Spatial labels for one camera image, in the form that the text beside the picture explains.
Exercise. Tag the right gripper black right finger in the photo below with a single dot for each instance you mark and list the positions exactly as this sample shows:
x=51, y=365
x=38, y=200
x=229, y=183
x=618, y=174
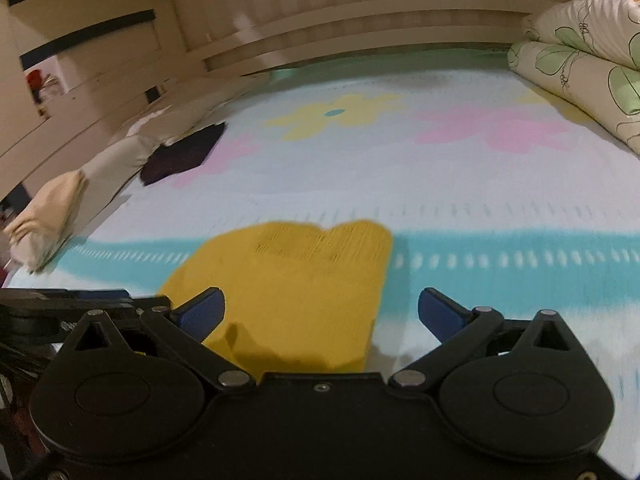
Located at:
x=467, y=335

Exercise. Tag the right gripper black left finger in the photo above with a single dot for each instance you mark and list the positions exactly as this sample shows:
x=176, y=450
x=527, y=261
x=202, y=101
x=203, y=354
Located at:
x=146, y=343

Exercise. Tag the mustard yellow knit garment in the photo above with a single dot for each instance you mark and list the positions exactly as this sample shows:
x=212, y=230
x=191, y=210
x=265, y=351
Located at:
x=298, y=298

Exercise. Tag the floral bed sheet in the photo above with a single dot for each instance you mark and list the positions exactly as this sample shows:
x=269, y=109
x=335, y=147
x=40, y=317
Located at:
x=496, y=193

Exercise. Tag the cream pillow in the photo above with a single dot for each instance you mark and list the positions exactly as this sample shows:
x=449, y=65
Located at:
x=175, y=115

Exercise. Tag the cream folded cloth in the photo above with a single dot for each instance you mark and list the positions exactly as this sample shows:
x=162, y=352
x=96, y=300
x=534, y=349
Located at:
x=37, y=232

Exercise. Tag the dark folded striped garment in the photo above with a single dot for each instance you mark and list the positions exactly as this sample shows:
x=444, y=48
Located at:
x=186, y=154

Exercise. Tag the cream wooden side cabinet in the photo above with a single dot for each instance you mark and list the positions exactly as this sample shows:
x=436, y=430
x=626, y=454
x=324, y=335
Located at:
x=102, y=76

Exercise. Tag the floral rolled duvet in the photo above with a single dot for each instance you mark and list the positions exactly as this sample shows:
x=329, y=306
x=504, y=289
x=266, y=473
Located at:
x=586, y=52

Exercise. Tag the cream wooden headboard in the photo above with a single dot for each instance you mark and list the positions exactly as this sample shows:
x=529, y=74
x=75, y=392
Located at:
x=248, y=36

